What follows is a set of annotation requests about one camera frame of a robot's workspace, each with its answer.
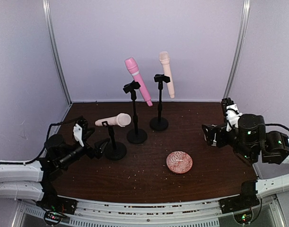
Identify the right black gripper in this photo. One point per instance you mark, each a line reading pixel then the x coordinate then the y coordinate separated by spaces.
pixel 215 135

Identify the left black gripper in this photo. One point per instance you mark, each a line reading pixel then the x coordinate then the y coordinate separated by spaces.
pixel 90 149

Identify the black microphone stand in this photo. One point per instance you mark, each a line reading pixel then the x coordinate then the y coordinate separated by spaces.
pixel 137 135
pixel 115 150
pixel 160 123

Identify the cream microphone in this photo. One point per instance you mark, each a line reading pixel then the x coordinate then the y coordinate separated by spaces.
pixel 122 120
pixel 165 62

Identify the pink microphone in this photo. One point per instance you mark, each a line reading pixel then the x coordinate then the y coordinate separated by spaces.
pixel 133 69

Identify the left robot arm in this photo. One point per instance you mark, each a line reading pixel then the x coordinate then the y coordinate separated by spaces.
pixel 31 180

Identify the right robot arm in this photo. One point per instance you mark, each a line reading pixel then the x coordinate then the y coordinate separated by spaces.
pixel 250 141

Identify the red patterned bowl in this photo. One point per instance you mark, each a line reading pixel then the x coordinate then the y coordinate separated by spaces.
pixel 179 162

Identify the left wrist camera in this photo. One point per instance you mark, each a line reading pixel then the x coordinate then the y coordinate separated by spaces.
pixel 79 129

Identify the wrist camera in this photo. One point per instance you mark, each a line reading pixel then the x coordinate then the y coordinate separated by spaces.
pixel 231 113
pixel 79 129

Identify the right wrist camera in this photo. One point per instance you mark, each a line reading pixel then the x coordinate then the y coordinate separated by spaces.
pixel 231 113

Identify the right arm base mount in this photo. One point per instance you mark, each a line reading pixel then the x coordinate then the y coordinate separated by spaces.
pixel 241 207

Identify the right aluminium frame post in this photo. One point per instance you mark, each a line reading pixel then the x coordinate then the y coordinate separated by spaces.
pixel 239 46

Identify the aluminium frame post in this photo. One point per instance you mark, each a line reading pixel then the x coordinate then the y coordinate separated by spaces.
pixel 239 46
pixel 56 57

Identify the left aluminium frame post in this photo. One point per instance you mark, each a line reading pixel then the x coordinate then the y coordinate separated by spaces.
pixel 56 57

